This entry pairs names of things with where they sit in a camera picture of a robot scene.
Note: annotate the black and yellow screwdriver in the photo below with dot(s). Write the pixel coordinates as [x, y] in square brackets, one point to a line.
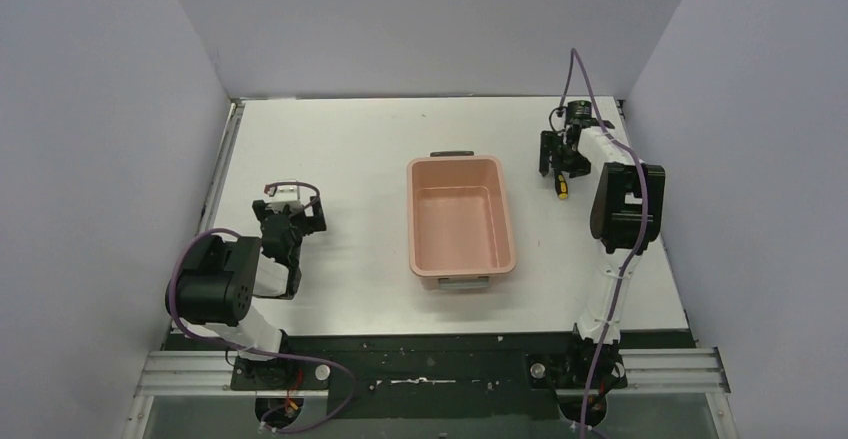
[561, 186]

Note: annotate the pink plastic bin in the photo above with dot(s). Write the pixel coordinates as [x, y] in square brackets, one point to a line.
[460, 234]

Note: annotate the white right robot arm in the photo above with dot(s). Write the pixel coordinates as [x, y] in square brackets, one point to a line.
[626, 212]

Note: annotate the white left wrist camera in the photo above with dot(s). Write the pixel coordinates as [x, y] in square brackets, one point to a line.
[284, 197]

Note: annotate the aluminium front rail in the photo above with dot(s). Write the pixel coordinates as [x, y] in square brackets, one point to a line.
[703, 412]

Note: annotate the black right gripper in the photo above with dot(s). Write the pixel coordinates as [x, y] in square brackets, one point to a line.
[575, 168]

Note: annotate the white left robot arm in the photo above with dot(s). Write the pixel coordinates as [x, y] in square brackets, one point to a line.
[217, 278]

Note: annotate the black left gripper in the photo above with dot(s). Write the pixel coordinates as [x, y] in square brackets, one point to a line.
[291, 217]

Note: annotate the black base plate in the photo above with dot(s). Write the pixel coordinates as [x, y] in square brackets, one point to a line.
[537, 375]

